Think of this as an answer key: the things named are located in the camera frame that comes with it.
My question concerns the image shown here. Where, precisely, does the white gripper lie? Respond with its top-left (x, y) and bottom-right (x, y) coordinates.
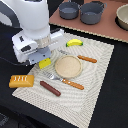
top-left (12, 28), bottom-right (64, 65)

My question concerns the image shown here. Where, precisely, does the orange bread loaf toy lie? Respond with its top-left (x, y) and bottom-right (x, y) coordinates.
top-left (9, 75), bottom-right (34, 88)

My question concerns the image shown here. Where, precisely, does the yellow banana toy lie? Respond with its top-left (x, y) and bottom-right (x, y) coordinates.
top-left (66, 39), bottom-right (83, 47)

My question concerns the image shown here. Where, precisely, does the brown sausage toy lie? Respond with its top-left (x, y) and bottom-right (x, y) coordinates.
top-left (40, 81), bottom-right (61, 96)

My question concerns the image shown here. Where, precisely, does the yellow cheese wedge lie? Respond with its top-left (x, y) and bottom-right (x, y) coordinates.
top-left (39, 58), bottom-right (51, 69)

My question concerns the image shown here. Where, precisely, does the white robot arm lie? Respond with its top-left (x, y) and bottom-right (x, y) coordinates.
top-left (0, 0), bottom-right (64, 65)

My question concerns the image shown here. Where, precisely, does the round beige plate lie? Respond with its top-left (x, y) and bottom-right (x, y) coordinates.
top-left (55, 55), bottom-right (82, 79)

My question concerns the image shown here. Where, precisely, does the left grey pot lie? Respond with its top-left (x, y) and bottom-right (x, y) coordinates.
top-left (59, 2), bottom-right (79, 20)

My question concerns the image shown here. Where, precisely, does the grey pot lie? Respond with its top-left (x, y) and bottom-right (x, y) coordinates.
top-left (80, 1), bottom-right (105, 25)
top-left (59, 2), bottom-right (79, 20)

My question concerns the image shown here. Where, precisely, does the woven grey placemat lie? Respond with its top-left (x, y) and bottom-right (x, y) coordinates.
top-left (12, 33), bottom-right (114, 128)

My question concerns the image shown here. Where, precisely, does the right grey pot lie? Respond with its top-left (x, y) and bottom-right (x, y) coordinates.
top-left (80, 1), bottom-right (105, 25)

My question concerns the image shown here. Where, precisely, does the beige bowl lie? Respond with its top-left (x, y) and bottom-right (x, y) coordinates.
top-left (116, 4), bottom-right (128, 30)

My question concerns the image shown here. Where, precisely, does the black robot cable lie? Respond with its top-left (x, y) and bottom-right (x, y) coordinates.
top-left (0, 54), bottom-right (21, 67)

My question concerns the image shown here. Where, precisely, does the fork with wooden handle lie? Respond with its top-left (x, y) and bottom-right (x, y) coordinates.
top-left (43, 71), bottom-right (84, 90)

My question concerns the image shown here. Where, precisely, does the knife with wooden handle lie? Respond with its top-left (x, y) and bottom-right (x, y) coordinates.
top-left (58, 50), bottom-right (97, 63)

